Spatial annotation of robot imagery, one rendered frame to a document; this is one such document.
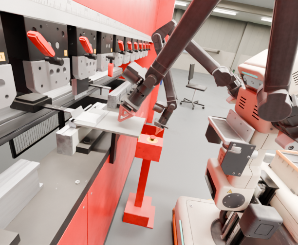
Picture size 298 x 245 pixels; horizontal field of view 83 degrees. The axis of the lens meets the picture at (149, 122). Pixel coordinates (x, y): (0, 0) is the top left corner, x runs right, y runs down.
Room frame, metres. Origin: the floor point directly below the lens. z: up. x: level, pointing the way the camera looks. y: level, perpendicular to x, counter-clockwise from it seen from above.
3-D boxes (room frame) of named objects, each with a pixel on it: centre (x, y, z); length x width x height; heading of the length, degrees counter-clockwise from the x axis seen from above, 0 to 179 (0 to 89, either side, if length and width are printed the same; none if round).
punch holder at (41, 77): (0.44, 0.31, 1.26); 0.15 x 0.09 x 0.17; 177
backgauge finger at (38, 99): (0.68, 0.46, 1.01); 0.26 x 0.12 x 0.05; 87
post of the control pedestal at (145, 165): (0.97, -0.03, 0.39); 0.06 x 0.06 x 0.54; 87
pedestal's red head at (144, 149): (0.97, -0.03, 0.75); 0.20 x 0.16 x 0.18; 177
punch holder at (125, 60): (1.24, 0.27, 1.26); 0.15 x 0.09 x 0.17; 177
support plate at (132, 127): (0.66, 0.16, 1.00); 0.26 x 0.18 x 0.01; 87
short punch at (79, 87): (0.67, 0.30, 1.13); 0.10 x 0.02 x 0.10; 177
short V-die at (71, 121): (0.69, 0.30, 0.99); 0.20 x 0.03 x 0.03; 177
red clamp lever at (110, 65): (0.82, 0.23, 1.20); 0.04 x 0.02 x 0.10; 87
